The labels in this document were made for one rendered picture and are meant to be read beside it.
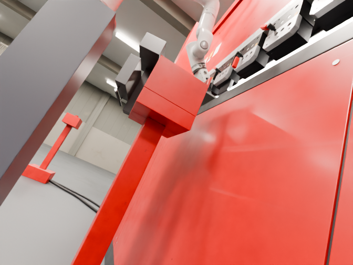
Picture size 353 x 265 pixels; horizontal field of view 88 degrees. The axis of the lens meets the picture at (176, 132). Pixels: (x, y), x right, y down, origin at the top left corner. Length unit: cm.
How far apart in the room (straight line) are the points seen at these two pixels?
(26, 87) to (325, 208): 74
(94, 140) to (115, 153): 118
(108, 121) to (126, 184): 947
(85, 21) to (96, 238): 68
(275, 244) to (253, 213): 6
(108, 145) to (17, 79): 918
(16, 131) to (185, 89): 50
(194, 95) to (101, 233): 43
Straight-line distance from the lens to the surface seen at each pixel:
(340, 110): 34
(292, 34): 88
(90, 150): 980
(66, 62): 74
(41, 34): 78
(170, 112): 48
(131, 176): 52
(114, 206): 53
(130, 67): 210
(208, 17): 125
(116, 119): 1001
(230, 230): 38
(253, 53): 99
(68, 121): 249
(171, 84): 51
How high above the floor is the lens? 51
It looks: 16 degrees up
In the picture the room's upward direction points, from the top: 24 degrees clockwise
